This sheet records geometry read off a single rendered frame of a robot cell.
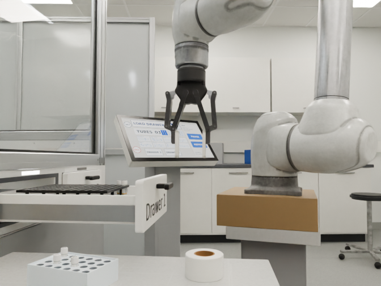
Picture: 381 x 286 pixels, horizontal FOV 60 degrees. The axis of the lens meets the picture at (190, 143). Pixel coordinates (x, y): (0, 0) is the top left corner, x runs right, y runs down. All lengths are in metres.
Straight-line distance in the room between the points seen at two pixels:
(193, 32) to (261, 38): 4.07
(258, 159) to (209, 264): 0.58
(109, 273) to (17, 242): 0.38
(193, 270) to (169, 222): 1.20
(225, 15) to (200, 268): 0.52
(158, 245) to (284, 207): 0.91
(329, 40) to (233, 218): 0.62
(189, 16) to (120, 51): 1.84
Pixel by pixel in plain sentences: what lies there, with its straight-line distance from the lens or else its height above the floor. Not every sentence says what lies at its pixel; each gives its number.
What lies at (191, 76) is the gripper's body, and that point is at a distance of 0.85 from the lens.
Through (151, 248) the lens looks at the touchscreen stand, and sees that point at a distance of 1.82.
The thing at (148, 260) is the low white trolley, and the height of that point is 0.76.
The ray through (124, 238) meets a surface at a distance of 2.61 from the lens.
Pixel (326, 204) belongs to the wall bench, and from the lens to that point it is 4.16.
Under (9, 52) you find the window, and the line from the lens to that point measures 0.95.
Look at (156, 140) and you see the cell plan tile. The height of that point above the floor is 1.07.
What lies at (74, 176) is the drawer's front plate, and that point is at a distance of 1.15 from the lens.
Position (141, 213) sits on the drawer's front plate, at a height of 0.86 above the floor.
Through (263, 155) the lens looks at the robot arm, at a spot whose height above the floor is 0.98.
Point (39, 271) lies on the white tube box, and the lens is 0.63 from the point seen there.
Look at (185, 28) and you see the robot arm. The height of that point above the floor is 1.30.
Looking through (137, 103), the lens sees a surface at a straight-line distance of 2.56.
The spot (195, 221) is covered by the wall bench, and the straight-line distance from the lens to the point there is 3.85.
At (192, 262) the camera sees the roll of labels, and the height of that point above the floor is 0.79.
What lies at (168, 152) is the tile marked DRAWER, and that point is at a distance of 1.68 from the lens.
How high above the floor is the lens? 0.98
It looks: 3 degrees up
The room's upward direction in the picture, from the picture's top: straight up
